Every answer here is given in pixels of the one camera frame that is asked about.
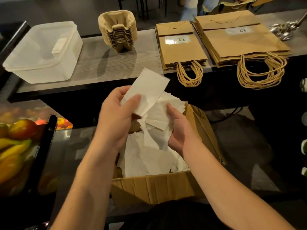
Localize person's black clothing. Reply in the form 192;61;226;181
119;201;231;230

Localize person's right forearm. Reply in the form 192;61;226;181
183;139;296;230

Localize pile of colourful fruit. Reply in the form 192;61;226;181
0;106;73;187

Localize bunch of white paper sleeves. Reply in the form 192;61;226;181
137;91;187;151

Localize stack of large brown paper bags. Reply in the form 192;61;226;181
193;10;292;90

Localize crumpled brown paper bag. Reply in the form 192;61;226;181
203;0;277;15

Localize pile of white paper sleeves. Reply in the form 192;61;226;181
116;128;190;178

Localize black cable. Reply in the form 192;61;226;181
208;107;244;124

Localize white paper sleeve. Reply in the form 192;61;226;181
120;67;171;118

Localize stack of cardboard cup carriers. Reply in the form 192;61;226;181
98;10;138;53

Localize black chair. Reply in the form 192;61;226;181
117;0;168;20

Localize clear plastic container with lid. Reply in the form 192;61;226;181
2;21;83;84

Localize person's right hand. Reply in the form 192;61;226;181
166;103;201;157

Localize stack of small brown paper bags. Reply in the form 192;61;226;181
155;20;208;88

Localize person's left forearm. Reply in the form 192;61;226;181
50;141;121;230

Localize black mesh fruit basket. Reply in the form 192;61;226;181
0;114;58;198

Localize person's left hand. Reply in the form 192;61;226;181
94;85;142;154

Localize silver metal tongs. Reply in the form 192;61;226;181
268;11;307;41

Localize brown cardboard box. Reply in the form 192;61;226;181
110;103;227;206

